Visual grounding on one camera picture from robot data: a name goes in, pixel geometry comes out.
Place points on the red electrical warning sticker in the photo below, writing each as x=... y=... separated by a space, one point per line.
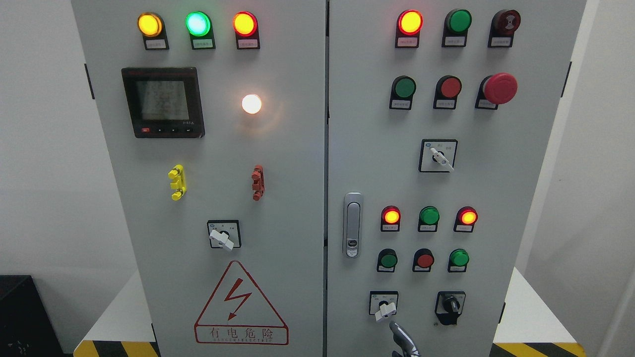
x=238 y=312

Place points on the dark red buzzer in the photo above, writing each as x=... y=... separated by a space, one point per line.
x=503 y=27

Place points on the red terminal connector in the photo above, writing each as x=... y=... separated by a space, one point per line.
x=258 y=185

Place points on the red push button lower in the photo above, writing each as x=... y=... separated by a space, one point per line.
x=423 y=261

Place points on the black digital power meter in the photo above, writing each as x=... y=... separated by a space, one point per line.
x=164 y=102

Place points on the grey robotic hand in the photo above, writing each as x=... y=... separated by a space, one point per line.
x=404 y=341

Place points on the red lit lamp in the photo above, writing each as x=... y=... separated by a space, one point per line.
x=390 y=219
x=465 y=220

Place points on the green lit indicator lamp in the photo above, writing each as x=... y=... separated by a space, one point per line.
x=200 y=31

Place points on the white selector switch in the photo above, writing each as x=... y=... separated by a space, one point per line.
x=437 y=155
x=382 y=304

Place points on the red-ringed indicator lamp left door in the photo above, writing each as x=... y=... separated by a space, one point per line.
x=246 y=30

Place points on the red push button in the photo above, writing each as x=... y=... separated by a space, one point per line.
x=447 y=90
x=423 y=261

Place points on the green lamp top right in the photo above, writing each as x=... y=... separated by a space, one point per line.
x=456 y=28

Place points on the grey right cabinet door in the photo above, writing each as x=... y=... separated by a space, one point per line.
x=375 y=151

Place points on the green push button lower left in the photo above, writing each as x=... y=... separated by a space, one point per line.
x=387 y=261

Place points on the black selector switch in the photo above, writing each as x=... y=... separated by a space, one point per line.
x=449 y=306

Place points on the red push button upper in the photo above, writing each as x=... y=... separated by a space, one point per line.
x=447 y=90

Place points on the green push button upper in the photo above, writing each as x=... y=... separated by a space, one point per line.
x=402 y=93

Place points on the white selector switch lower right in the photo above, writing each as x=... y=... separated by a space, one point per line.
x=382 y=304

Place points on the white selector switch upper right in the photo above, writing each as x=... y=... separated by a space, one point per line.
x=437 y=155

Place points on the yellow terminal connector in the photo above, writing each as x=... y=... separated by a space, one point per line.
x=178 y=182

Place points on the black box on floor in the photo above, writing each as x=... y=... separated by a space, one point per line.
x=25 y=327

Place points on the yellow indicator lamp top left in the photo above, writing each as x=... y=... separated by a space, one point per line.
x=153 y=31

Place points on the green push button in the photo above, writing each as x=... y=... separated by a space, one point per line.
x=387 y=261
x=458 y=261
x=402 y=93

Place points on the red lit lamp middle left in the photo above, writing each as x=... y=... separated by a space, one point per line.
x=390 y=219

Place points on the silver door handle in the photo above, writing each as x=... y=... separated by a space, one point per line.
x=352 y=225

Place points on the grey left cabinet door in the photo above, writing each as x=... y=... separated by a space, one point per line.
x=282 y=233

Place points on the white selector switch left door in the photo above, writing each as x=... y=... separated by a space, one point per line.
x=224 y=234

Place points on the white table with hazard stripes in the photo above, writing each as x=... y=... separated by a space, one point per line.
x=528 y=327

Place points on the red lit lamp right door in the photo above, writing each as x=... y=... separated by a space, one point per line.
x=408 y=28

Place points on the red emergency stop button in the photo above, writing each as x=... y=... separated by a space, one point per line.
x=496 y=90

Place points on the red lit lamp middle right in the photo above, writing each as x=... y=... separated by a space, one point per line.
x=465 y=220

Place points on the green lamp middle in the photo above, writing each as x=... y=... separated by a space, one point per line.
x=429 y=218

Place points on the white lit indicator lamp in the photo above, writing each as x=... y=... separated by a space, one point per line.
x=251 y=104

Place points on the grey cabinet door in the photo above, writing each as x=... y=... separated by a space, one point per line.
x=282 y=233
x=375 y=151

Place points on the green push button lower right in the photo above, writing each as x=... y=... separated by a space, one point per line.
x=458 y=261

